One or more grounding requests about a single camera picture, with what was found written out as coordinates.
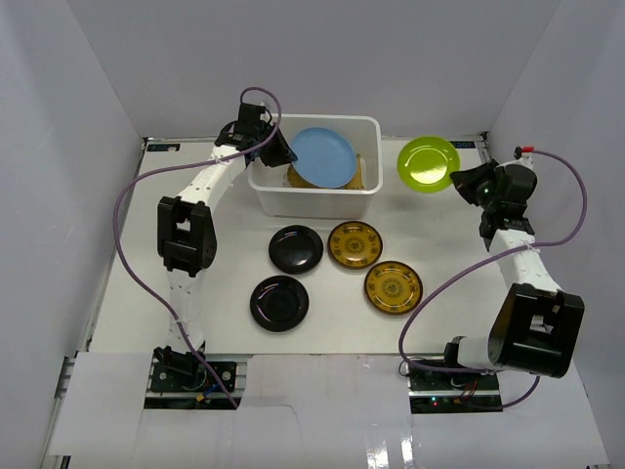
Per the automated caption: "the round woven bamboo plate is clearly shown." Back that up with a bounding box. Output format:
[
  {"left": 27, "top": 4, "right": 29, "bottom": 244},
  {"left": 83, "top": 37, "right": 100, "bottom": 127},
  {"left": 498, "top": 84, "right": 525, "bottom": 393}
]
[{"left": 286, "top": 165, "right": 315, "bottom": 189}]

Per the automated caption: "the light blue plate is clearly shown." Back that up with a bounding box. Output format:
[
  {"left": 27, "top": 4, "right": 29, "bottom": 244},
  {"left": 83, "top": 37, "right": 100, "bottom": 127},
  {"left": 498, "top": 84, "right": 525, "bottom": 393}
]
[{"left": 290, "top": 127, "right": 357, "bottom": 189}]

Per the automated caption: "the green plate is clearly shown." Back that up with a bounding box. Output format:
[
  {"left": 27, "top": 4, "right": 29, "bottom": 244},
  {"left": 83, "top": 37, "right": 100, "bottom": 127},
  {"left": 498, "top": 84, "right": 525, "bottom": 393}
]
[{"left": 396, "top": 136, "right": 461, "bottom": 193}]

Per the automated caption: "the rectangular woven bamboo plate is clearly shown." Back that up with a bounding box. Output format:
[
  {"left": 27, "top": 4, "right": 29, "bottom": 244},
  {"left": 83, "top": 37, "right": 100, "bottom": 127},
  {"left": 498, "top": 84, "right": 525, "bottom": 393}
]
[{"left": 345, "top": 153, "right": 365, "bottom": 191}]

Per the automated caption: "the black plate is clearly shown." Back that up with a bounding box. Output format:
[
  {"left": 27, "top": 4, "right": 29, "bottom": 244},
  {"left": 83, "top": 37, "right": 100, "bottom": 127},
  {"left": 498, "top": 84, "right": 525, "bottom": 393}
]
[
  {"left": 249, "top": 276, "right": 310, "bottom": 333},
  {"left": 268, "top": 225, "right": 323, "bottom": 275}
]

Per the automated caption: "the yellow patterned plate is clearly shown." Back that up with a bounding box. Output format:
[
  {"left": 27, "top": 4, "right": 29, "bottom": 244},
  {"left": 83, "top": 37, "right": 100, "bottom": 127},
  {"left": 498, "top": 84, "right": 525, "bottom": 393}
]
[
  {"left": 327, "top": 221, "right": 384, "bottom": 270},
  {"left": 363, "top": 261, "right": 424, "bottom": 316}
]

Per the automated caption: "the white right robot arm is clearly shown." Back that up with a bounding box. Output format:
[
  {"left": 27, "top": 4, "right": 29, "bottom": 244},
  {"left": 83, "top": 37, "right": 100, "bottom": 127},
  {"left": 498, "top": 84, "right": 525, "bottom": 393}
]
[{"left": 440, "top": 161, "right": 585, "bottom": 390}]

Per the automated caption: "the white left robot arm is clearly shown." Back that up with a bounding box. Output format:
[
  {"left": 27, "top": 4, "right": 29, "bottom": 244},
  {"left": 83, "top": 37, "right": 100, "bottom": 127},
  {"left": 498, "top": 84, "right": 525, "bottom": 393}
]
[{"left": 157, "top": 103, "right": 297, "bottom": 353}]

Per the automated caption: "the white plastic bin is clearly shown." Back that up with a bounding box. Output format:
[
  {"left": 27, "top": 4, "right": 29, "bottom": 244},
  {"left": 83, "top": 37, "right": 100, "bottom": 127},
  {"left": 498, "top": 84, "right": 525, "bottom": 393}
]
[{"left": 247, "top": 113, "right": 383, "bottom": 220}]

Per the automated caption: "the white paper sheet front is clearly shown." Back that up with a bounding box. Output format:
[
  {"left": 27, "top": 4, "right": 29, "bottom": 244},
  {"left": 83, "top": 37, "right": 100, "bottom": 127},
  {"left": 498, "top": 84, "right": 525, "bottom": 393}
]
[{"left": 49, "top": 353, "right": 608, "bottom": 468}]

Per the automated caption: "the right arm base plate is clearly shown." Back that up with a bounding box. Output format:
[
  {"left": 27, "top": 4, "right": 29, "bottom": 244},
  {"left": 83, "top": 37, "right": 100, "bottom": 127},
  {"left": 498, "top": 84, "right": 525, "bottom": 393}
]
[{"left": 398, "top": 362, "right": 503, "bottom": 415}]

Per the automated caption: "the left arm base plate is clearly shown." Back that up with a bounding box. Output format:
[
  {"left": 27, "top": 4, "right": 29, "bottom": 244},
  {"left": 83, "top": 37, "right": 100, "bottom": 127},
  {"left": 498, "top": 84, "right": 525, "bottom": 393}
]
[{"left": 148, "top": 347, "right": 237, "bottom": 394}]

